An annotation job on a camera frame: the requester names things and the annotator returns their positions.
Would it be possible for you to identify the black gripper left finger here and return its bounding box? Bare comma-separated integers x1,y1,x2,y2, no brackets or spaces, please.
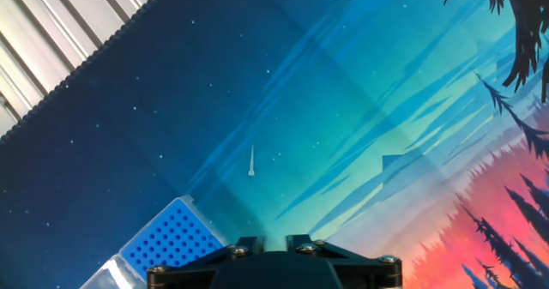
147,236,266,289

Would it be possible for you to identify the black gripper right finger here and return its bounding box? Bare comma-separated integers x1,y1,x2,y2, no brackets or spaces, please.
286,234,403,289

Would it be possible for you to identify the blue pipette tip holder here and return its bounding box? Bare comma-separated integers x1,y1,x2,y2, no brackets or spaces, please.
118,196,228,281

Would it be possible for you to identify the clear lid of blue holder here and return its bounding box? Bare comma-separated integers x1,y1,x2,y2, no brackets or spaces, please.
79,254,149,289

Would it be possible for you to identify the printed sunset forest cloth mat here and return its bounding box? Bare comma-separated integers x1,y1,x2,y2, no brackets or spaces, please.
0,0,549,289

